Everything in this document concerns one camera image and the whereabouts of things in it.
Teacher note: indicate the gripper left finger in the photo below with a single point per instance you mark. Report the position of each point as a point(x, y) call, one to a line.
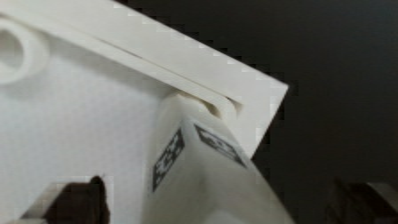
point(75, 206)

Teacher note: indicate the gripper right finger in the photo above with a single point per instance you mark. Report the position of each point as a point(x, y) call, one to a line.
point(363, 203)

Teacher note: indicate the white desk leg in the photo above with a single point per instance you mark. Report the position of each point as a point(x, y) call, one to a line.
point(205, 185)

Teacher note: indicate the white square desk top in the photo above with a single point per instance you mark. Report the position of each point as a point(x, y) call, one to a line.
point(95, 62)

